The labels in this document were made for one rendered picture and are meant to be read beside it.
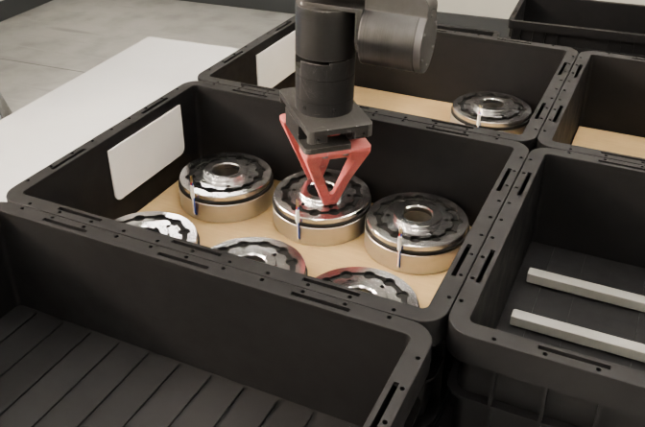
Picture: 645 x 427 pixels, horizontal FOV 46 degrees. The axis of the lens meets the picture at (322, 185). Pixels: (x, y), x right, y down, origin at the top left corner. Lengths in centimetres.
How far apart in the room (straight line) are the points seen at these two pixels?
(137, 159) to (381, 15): 31
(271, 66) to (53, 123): 49
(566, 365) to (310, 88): 35
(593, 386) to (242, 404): 26
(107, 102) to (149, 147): 63
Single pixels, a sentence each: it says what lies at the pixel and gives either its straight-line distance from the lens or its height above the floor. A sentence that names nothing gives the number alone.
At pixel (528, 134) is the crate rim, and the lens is 78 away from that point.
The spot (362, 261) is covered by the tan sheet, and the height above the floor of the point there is 83.
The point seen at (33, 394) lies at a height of 83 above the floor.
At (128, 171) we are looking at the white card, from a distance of 81.
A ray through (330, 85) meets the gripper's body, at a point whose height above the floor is 100.
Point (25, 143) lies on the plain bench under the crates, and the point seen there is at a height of 70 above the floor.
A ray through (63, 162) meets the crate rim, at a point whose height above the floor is 93.
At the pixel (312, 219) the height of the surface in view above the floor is 86.
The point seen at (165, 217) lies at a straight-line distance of 77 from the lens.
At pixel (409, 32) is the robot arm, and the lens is 66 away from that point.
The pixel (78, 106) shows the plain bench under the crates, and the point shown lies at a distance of 145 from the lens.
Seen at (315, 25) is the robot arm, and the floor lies 105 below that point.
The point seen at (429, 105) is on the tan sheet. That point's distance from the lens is 108.
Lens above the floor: 126
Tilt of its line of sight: 30 degrees down
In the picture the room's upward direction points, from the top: straight up
